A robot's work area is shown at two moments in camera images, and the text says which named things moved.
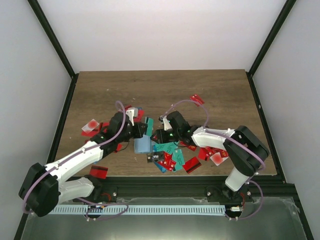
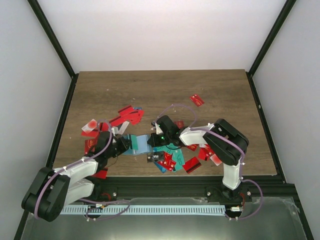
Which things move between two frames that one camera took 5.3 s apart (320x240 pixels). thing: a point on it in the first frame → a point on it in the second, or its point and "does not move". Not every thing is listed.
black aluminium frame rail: (263, 187) does not move
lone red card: (195, 97) does not move
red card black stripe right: (191, 164) does not move
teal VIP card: (149, 127) → (135, 146)
